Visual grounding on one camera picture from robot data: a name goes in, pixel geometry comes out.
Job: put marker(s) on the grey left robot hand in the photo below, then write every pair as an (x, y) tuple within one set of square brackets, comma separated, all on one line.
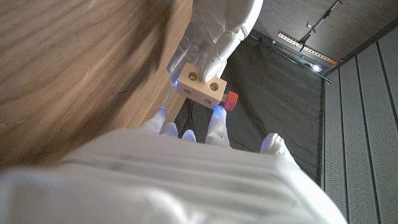
[(217, 31)]

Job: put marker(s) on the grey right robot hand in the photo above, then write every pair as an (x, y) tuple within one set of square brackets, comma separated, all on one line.
[(171, 183)]

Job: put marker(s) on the wooden block with holes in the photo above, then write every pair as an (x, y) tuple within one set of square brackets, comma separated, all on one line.
[(202, 87)]

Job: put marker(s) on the red-headed screw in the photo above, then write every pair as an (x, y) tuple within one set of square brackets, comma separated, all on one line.
[(230, 100)]

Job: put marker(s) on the black backdrop curtain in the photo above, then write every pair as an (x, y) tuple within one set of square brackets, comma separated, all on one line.
[(273, 102)]

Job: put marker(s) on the perforated metal ceiling rail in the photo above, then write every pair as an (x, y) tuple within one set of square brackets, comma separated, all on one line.
[(306, 48)]

